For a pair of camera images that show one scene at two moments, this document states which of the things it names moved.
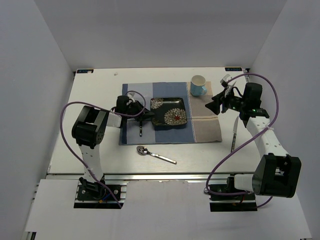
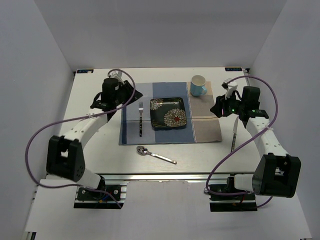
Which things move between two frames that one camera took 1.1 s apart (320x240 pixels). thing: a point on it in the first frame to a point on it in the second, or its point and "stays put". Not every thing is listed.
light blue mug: [197, 85] stays put
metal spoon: [142, 150] stays put
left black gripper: [146, 114] to [127, 87]
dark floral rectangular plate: [168, 111] stays put
